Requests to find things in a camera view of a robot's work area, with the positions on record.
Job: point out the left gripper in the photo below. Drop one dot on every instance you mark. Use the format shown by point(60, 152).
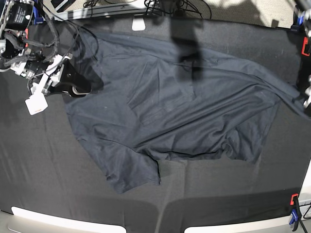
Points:
point(307, 102)

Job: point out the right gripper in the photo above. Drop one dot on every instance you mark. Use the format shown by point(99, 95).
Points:
point(56, 77)

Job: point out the dark navy t-shirt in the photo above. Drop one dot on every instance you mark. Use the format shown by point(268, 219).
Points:
point(161, 100)

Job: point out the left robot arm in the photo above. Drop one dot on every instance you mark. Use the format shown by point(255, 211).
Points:
point(302, 25)

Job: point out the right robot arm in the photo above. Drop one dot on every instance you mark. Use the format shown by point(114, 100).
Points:
point(15, 46)

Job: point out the red clamp right rear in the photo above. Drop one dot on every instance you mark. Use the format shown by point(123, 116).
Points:
point(306, 47)

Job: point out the blue red clamp front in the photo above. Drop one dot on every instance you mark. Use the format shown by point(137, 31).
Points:
point(295, 212)

